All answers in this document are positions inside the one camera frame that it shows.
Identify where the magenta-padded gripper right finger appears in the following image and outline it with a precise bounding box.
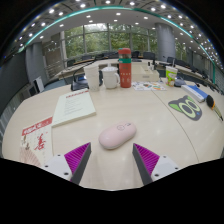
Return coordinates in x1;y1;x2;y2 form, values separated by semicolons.
132;142;182;186

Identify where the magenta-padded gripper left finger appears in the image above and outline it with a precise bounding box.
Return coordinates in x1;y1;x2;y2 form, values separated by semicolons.
42;142;93;185

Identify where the pink computer mouse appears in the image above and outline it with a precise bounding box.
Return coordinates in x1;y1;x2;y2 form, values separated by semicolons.
98;120;138;150

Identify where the cat-shaped black green mouse pad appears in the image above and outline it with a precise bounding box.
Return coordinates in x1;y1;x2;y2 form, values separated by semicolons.
167;95;203;122

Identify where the red and white leaflet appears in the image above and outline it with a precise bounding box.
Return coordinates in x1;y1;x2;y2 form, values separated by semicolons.
19;115;54;168

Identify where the cream printed booklet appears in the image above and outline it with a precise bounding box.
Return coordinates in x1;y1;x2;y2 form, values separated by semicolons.
51;88;97;128

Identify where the colourful printed leaflet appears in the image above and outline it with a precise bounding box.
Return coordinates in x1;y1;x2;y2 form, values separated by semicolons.
131;81;167;92

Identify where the dark conference microphone unit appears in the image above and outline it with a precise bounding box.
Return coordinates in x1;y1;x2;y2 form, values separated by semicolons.
173;78;188;88
70;74;104;92

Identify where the blue and white book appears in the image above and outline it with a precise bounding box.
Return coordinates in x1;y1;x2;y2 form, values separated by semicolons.
180;84;210;103

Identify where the white floor-standing appliance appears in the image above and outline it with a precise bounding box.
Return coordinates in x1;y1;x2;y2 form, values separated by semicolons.
33;76;45;94

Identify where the beige desk organizer box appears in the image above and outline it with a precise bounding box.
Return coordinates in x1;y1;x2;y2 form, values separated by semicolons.
131;63;161;83

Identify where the green printed drink cup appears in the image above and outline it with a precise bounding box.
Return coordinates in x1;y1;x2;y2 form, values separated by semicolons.
165;65;179;87

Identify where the white lidded mug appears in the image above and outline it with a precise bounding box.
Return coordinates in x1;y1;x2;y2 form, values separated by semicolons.
100;65;121;90

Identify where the long curved conference table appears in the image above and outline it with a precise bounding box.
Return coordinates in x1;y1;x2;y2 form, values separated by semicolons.
54;58;221;88

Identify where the group of dark office chairs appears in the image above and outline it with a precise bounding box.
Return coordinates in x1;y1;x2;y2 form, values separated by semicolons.
66;49;221;91

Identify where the group of ceiling lights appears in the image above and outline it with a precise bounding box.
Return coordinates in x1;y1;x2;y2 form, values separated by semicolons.
16;0;218;54

